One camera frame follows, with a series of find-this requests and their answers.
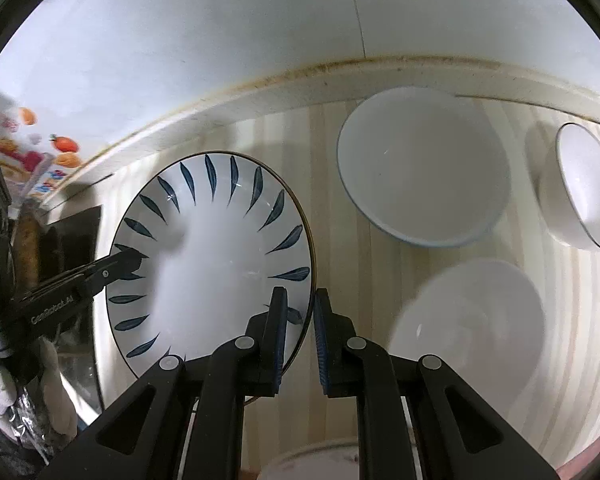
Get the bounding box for large white bowl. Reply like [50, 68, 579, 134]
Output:
[336, 86, 512, 247]

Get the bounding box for small white bowl dark rim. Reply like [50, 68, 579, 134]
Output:
[539, 123, 600, 251]

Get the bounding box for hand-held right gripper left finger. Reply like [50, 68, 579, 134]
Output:
[40, 286, 289, 480]

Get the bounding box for clear plastic bag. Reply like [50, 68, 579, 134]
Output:
[0, 375, 56, 466]

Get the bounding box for white plate blue leaf pattern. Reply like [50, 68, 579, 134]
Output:
[105, 152, 317, 378]

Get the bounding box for white cloth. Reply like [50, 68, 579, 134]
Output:
[36, 337, 78, 438]

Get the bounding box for blurred white bowl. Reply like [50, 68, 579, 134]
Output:
[387, 258, 547, 443]

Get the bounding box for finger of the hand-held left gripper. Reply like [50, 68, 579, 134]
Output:
[77, 249, 149, 306]

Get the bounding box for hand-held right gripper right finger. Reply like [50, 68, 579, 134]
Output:
[314, 288, 556, 480]

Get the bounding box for fruit printed packet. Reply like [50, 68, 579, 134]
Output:
[0, 82, 82, 202]

